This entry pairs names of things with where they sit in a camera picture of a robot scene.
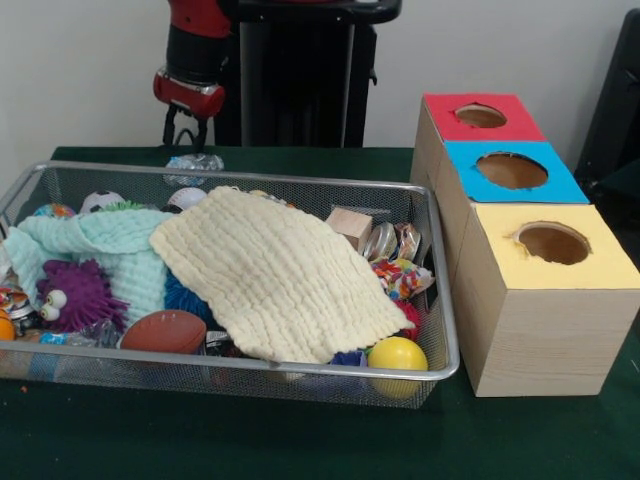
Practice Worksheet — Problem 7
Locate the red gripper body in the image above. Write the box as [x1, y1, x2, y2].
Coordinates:
[153, 70, 227, 123]

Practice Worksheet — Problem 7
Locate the clear plastic packet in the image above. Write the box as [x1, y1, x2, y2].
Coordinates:
[164, 152, 225, 188]

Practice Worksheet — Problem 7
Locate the clear mesh bin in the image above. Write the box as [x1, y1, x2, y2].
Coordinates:
[0, 161, 462, 409]

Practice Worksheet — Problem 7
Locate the white ball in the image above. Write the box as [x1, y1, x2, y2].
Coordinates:
[167, 187, 208, 212]

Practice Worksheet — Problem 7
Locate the small soccer ball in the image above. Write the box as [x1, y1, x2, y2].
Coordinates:
[80, 191, 126, 214]

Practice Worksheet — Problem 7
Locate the mint green cloth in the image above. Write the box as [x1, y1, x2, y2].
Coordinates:
[5, 208, 176, 326]

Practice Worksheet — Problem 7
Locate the cream yellow cloth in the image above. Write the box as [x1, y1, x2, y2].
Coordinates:
[149, 186, 413, 364]

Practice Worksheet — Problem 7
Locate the small wooden block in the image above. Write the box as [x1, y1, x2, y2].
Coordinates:
[327, 207, 374, 251]

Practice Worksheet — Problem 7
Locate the purple spiky toy with eyes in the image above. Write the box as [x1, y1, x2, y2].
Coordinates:
[37, 260, 129, 334]

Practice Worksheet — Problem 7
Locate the brown toy football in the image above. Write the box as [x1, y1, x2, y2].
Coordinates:
[120, 310, 208, 354]

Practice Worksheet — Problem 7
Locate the colourful crinkly packet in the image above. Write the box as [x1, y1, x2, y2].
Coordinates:
[371, 258, 436, 301]

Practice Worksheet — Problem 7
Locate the yellow ball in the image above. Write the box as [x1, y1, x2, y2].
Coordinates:
[367, 336, 429, 399]

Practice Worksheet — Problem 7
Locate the dark green table cloth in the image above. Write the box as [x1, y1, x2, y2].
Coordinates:
[0, 145, 640, 480]

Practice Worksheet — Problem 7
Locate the black chair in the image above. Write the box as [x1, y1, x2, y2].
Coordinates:
[575, 10, 640, 201]

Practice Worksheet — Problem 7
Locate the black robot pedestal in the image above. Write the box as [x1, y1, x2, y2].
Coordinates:
[193, 0, 402, 149]

